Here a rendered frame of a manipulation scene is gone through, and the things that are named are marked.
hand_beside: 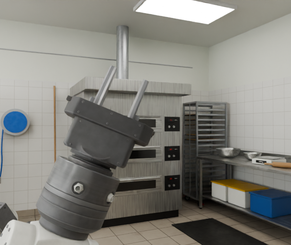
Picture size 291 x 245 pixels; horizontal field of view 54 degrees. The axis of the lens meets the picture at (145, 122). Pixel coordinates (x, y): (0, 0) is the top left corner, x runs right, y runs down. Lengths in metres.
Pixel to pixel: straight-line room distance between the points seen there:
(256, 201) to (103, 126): 3.87
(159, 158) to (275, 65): 2.24
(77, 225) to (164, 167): 3.94
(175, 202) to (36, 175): 2.19
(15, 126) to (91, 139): 4.25
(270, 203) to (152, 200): 1.59
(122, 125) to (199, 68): 5.55
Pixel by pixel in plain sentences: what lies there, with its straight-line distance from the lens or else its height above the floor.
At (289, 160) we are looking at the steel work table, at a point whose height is 0.91.
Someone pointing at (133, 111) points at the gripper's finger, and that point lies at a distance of 0.38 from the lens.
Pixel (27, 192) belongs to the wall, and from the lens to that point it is 4.86.
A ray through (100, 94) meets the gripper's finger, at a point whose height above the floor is 1.43.
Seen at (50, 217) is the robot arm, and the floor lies 1.28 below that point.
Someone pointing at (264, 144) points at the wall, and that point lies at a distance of 4.85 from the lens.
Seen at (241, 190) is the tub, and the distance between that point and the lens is 4.34.
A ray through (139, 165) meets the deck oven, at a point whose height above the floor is 0.83.
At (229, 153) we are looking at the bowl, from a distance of 4.62.
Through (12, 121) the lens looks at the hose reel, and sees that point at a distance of 4.61.
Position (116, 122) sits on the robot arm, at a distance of 0.36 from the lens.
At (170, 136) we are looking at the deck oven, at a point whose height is 1.24.
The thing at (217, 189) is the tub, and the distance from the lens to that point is 4.78.
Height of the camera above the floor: 1.39
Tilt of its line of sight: 1 degrees up
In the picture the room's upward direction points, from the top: straight up
